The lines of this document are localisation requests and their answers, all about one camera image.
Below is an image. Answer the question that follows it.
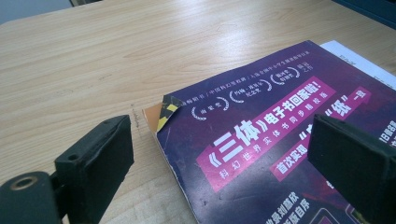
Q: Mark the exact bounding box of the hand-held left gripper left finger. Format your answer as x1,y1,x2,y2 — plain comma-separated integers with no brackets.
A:
54,114,135,224

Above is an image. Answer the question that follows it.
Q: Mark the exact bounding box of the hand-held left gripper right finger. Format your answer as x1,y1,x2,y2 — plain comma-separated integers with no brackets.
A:
306,113,396,224

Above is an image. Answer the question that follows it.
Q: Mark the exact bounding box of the white book with colourful grid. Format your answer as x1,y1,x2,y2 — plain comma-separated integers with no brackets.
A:
319,39,396,91

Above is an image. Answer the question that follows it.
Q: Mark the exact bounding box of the purple cover magazine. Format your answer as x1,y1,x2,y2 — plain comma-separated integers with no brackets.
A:
142,39,396,224

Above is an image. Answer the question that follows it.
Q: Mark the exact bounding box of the blue plastic file rack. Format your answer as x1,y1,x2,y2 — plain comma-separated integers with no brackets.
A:
330,0,396,31

